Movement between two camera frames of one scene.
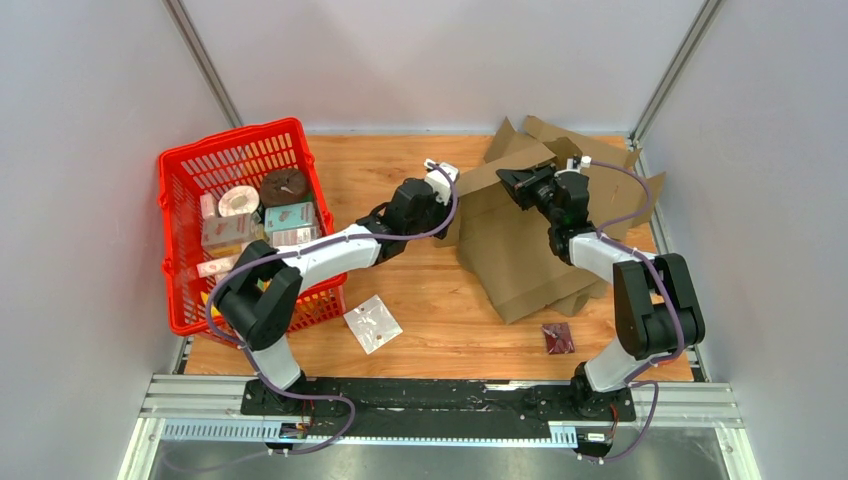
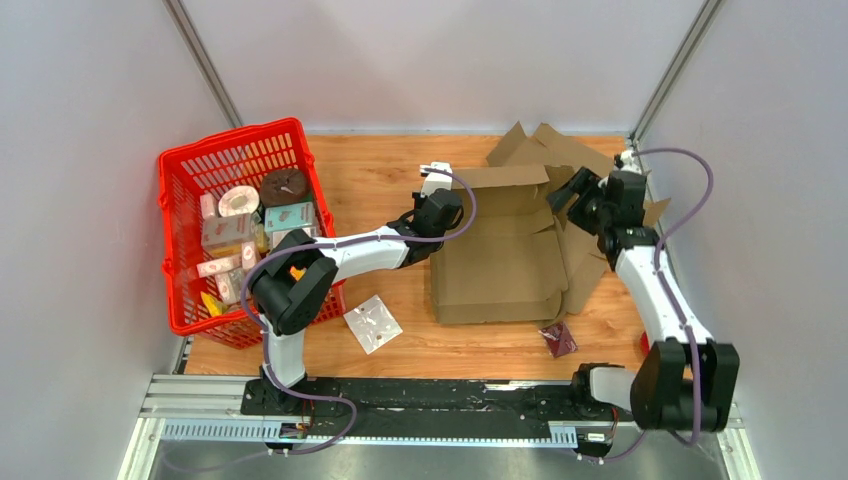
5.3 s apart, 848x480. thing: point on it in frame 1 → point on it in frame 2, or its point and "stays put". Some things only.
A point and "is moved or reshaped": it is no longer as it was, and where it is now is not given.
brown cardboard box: x=511 y=249 is moved or reshaped
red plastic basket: x=220 y=196 stays put
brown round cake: x=280 y=187 stays put
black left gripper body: x=437 y=215 → x=419 y=202
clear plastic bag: x=373 y=324 stays put
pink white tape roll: x=239 y=200 stays put
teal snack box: x=288 y=216 stays put
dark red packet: x=558 y=338 stays put
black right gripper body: x=536 y=190 → x=586 y=210
